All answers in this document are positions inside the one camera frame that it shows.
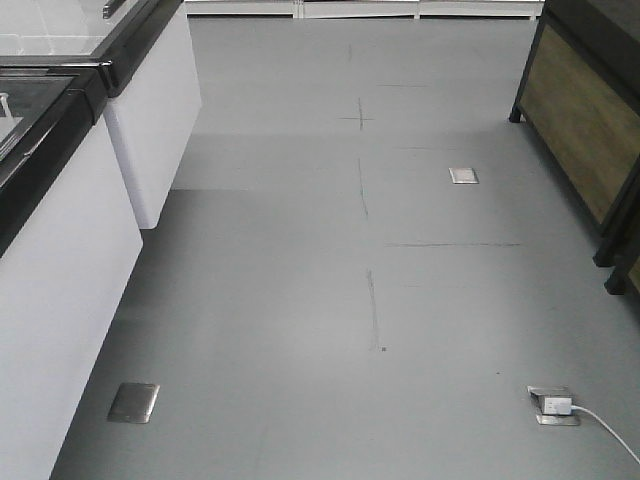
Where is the far steel floor plate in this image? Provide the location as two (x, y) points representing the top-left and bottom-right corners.
(449, 167), (479, 185)

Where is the steel floor plate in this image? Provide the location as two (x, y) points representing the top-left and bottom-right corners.
(107, 382), (160, 424)
(449, 167), (479, 185)

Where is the far white chest freezer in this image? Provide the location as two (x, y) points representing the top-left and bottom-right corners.
(1, 1), (202, 229)

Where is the white chest freezer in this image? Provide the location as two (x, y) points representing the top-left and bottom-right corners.
(1, 68), (143, 479)
(1, 1), (202, 229)

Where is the left steel floor plate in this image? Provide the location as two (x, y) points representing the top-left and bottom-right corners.
(107, 382), (160, 424)

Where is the near white chest freezer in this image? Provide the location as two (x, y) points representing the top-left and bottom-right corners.
(1, 68), (143, 479)

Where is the open floor socket box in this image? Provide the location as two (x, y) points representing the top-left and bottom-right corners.
(527, 385), (580, 426)

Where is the wood panel display stand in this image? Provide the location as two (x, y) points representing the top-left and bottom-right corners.
(509, 1), (639, 295)

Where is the white power plug cable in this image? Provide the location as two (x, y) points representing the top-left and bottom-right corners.
(543, 396), (640, 467)

